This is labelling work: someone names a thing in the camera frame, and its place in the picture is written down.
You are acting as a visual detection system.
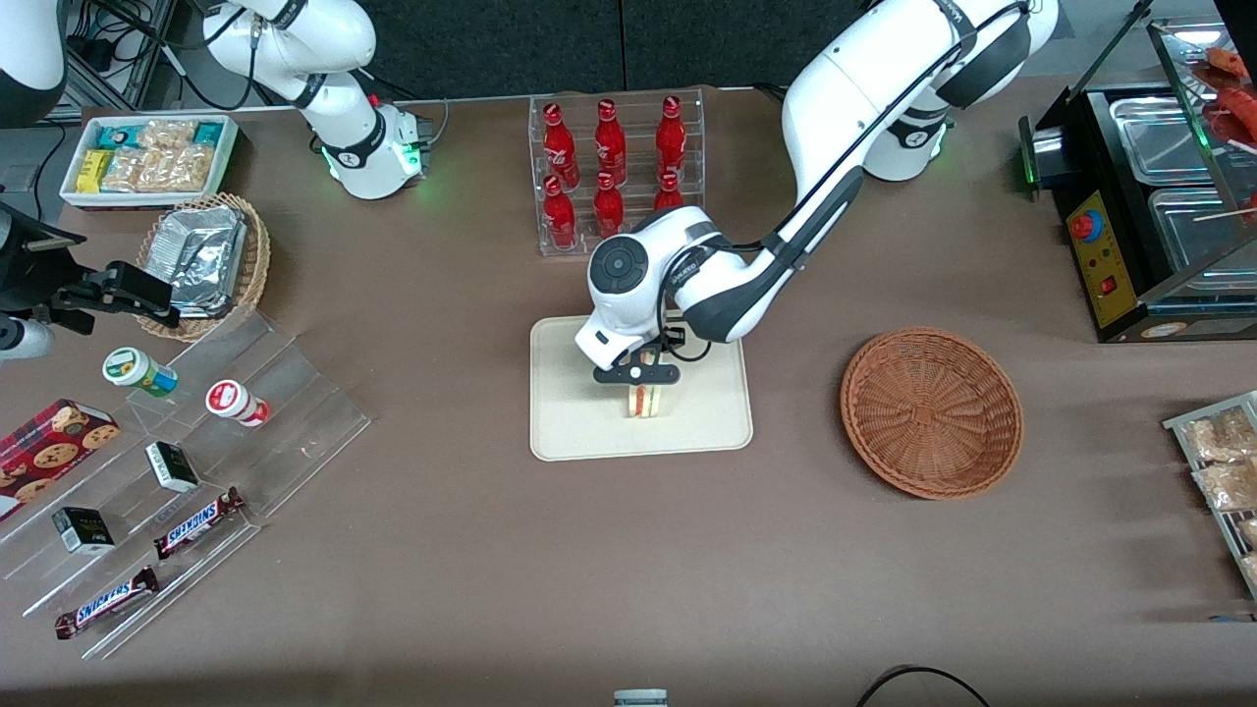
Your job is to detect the clear acrylic stepped stand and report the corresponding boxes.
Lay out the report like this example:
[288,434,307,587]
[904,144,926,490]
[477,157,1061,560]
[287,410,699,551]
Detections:
[0,308,373,662]

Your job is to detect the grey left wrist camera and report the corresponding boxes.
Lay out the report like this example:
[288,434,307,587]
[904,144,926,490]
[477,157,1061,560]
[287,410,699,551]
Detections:
[592,360,682,388]

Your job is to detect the black food warmer cabinet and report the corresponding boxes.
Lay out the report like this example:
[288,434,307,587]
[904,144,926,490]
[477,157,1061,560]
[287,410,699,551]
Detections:
[1017,0,1257,345]

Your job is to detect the black floor cable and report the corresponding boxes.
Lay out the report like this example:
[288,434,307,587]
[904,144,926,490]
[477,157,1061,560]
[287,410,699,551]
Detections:
[853,665,992,707]

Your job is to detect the cream plastic tray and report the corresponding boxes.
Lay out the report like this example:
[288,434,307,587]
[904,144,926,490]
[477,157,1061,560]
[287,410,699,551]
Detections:
[529,306,754,462]

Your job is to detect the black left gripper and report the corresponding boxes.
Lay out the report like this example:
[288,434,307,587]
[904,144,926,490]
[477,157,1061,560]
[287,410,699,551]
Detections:
[623,328,688,416]

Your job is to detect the grey base cable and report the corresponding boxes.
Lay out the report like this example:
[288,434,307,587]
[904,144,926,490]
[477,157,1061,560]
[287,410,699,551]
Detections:
[410,96,452,150]

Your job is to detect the silver foil pack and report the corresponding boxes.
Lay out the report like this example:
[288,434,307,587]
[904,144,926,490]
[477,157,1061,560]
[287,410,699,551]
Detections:
[146,205,247,318]

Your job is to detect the red plaid cookie box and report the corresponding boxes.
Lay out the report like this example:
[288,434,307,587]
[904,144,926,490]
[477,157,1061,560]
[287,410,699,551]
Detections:
[0,397,122,522]

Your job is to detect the green capped small bottle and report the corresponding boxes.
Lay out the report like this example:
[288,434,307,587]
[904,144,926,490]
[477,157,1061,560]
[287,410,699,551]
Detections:
[102,346,181,399]

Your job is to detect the steel warmer pan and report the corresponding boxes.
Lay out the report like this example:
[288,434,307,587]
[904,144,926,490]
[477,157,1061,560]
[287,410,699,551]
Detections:
[1109,95,1221,188]
[1147,186,1257,274]

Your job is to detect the metal wire tray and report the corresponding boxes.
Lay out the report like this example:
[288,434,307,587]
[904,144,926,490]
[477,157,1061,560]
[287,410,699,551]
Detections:
[1162,390,1257,602]

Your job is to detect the brown tablecloth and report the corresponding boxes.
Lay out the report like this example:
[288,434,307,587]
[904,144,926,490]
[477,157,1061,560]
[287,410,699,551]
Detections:
[0,75,1257,707]

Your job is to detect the small black box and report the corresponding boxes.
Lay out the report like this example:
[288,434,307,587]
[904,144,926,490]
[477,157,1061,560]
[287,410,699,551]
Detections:
[144,440,201,494]
[51,505,118,557]

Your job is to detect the tan wicker basket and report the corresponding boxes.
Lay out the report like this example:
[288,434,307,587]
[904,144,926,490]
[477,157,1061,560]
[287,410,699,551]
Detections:
[135,191,273,344]

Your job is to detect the clear bag of cookies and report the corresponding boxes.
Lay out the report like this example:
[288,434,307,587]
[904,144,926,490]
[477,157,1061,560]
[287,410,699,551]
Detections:
[152,145,216,193]
[137,119,198,153]
[101,148,159,193]

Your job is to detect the red capped small bottle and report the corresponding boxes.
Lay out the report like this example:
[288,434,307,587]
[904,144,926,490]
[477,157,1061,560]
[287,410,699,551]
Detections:
[204,378,272,429]

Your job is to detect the snickers bar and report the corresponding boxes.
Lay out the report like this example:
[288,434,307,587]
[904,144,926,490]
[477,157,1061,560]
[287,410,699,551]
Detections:
[152,486,247,562]
[53,566,161,641]

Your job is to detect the white rectangular snack bin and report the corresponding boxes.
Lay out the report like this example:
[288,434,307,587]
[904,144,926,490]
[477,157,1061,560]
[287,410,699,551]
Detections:
[59,114,241,211]

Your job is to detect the round brown wicker basket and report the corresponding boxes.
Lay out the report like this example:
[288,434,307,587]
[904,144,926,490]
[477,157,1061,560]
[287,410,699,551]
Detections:
[840,326,1024,502]

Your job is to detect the clear acrylic bottle rack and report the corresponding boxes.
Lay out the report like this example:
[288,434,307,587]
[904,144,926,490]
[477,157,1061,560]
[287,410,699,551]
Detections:
[528,86,707,258]

